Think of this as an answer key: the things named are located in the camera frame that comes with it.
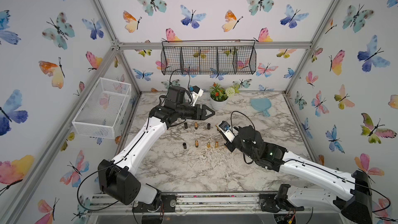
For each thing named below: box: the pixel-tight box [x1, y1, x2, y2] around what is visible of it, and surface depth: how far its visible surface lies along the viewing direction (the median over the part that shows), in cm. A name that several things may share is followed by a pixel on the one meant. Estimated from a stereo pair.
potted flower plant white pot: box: [209, 81, 236, 110], surface depth 102 cm
